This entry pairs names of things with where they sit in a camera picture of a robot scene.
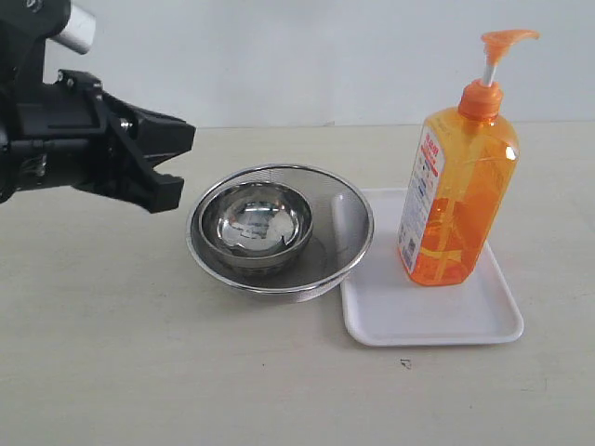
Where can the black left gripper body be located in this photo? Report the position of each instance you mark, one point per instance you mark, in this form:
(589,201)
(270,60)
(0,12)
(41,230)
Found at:
(70,133)

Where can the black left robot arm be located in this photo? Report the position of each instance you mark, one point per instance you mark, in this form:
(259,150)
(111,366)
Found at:
(26,26)

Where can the small stainless steel bowl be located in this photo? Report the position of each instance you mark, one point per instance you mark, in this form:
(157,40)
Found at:
(256,225)

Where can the steel mesh strainer basket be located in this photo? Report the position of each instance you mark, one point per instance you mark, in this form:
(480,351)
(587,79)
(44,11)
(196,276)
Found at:
(343,229)

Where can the white rectangular plastic tray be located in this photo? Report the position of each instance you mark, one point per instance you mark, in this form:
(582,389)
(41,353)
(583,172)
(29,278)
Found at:
(383,308)

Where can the orange pump soap bottle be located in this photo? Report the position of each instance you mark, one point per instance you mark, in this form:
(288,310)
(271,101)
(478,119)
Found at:
(465,159)

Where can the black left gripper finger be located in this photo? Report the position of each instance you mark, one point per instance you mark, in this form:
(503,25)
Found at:
(159,137)
(122,174)

